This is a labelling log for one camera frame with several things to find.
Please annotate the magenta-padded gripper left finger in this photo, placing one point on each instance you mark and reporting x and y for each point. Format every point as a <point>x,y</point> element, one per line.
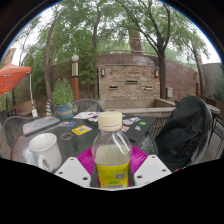
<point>71,171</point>

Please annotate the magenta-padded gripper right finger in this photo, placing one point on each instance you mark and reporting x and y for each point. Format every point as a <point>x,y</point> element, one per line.
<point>151,170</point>

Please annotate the clear bottle with yellow label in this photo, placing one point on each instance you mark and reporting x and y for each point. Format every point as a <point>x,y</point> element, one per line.
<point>111,160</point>

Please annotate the white ceramic mug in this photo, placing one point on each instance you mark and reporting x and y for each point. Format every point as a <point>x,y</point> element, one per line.
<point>45,150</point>

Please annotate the yellow card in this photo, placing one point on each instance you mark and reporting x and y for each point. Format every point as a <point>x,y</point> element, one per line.
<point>81,130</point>

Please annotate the black laptop with stickers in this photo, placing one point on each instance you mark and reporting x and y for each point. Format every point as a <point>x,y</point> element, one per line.
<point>140,128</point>

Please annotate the small blue printed card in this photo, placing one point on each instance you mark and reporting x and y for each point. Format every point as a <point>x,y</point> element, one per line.
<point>67,123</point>

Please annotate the black jacket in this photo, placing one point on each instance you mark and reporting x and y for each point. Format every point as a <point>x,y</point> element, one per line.
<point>183,133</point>

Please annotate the grey chair carrying jacket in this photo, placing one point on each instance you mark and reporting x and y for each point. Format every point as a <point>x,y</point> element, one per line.
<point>201,153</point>

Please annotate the grey laptop with stickers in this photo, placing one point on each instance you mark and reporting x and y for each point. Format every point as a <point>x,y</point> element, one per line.
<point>40,125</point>

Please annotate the white printed booklet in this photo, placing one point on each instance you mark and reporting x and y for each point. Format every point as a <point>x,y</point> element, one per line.
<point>85,115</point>

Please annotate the blue and yellow striped cone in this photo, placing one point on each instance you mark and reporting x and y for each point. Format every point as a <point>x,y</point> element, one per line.
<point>49,108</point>

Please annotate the potted green plant, blue pot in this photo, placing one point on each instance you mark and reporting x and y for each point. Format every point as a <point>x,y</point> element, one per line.
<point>63,100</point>

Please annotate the wooden bench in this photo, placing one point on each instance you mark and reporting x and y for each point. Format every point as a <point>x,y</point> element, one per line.
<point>23,107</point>

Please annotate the round dark patio table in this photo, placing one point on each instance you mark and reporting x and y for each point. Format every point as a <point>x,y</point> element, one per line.
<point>214,110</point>

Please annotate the orange patio umbrella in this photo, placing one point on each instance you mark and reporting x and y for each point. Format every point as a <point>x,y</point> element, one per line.
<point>11,78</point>

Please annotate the grey wall box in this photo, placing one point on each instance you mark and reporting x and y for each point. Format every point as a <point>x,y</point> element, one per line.
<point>169,92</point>

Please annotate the striped lamp post, globe light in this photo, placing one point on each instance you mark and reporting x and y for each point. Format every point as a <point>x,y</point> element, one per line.
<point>75,83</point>

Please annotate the black wall lamp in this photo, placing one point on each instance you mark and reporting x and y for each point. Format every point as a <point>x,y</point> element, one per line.
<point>156,73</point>
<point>103,72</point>

